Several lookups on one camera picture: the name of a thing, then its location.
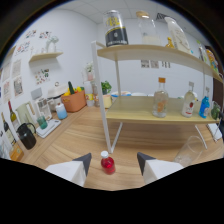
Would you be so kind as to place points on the jar of green limes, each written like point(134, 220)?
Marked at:
point(215, 111)

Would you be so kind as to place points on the pale yellow cup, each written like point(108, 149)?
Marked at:
point(107, 101)

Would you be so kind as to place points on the tall glass bottle cork lid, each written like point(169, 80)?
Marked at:
point(149, 33)

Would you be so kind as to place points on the pale blue white bottle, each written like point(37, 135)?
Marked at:
point(61, 111)

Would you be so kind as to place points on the white coffee appliance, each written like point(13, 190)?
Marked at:
point(41, 105)

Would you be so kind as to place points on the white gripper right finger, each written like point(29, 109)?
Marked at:
point(156, 169)

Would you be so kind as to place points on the small red liquid bottle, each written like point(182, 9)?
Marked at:
point(108, 165)

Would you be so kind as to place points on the blue liquid bottle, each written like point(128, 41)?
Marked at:
point(204, 107)

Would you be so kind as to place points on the tall black yellow can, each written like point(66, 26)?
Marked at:
point(115, 31)

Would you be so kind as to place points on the green potted plant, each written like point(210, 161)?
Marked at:
point(106, 86)

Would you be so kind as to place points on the small amber bottle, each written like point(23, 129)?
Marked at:
point(170, 43)

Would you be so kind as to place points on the clear bottle with orange cap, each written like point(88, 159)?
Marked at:
point(160, 103)

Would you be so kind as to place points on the white notebook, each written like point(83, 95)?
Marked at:
point(214, 131)

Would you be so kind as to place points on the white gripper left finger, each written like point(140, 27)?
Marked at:
point(74, 170)

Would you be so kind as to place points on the pale green glass pitcher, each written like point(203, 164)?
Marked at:
point(24, 113)

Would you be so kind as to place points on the white kitchen scale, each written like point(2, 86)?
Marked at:
point(48, 128)

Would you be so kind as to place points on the white two-tier wooden rack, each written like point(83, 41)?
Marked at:
point(143, 53)

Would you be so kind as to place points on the orange storage basket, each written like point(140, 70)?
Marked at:
point(74, 101)

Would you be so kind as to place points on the small green cup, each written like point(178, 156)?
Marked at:
point(42, 122)

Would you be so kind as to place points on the wooden wall shelf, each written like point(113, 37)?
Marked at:
point(45, 56)

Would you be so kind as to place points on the dark wine bottle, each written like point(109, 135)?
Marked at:
point(8, 131)
point(13, 118)

